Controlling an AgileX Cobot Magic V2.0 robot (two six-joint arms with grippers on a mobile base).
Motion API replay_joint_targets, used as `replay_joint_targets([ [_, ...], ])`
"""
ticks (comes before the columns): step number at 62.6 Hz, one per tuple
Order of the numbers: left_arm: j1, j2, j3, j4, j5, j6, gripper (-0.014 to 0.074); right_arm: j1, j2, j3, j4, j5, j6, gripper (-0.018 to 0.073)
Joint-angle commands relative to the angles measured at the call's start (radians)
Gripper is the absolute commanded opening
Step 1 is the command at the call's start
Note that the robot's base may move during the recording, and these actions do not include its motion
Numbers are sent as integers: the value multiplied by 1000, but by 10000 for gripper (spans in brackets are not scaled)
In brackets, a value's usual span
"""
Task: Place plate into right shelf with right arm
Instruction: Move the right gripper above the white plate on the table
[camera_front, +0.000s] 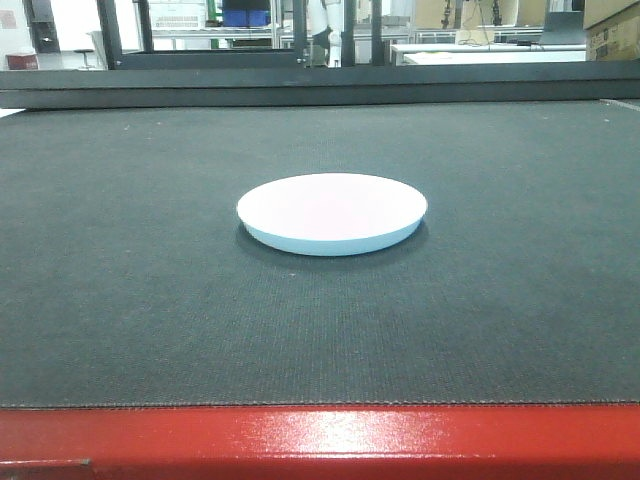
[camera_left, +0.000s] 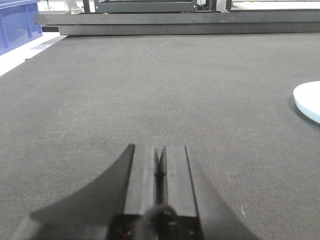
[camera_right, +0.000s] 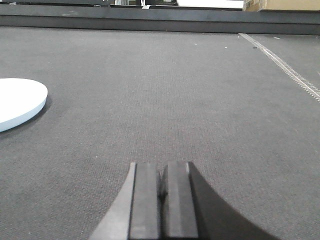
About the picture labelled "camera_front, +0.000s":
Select light blue round tray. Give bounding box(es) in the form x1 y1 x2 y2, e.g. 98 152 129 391
236 173 428 257

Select dark grey fabric mat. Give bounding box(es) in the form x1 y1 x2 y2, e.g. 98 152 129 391
1 100 639 408

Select white lab table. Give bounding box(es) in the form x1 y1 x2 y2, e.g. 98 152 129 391
392 44 587 66

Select white humanoid robot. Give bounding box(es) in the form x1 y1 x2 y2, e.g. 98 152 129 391
306 0 345 68

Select blue storage bin on rack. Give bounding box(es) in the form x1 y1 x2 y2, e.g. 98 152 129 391
222 8 271 28

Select black round stool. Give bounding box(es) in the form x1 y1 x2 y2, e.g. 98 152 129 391
73 48 95 71

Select red metal front edge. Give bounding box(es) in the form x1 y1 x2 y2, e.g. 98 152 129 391
1 405 639 479

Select red box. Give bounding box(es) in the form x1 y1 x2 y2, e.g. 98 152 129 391
6 53 39 71

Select cardboard box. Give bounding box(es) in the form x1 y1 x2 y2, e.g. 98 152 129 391
584 0 639 61

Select black metal frame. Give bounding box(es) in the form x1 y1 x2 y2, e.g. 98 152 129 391
97 1 356 70

